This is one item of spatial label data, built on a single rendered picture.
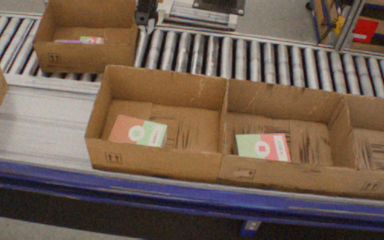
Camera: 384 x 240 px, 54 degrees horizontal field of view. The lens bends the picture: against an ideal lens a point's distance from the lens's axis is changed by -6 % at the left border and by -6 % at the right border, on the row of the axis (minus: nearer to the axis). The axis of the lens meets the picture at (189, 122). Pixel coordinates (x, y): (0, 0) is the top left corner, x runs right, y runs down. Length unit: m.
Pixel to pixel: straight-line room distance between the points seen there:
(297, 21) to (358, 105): 2.02
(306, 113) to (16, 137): 0.99
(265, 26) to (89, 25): 1.69
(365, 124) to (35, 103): 1.18
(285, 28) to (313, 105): 1.92
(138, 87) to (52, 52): 0.46
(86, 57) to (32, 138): 0.44
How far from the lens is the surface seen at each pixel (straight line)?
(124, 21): 1.87
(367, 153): 1.46
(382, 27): 2.59
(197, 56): 1.77
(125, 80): 1.34
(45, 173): 1.27
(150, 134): 1.24
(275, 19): 3.32
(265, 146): 1.26
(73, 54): 1.65
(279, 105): 1.38
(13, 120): 1.46
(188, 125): 1.35
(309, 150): 1.38
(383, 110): 1.47
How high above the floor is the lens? 1.97
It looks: 53 degrees down
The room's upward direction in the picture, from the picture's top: 6 degrees clockwise
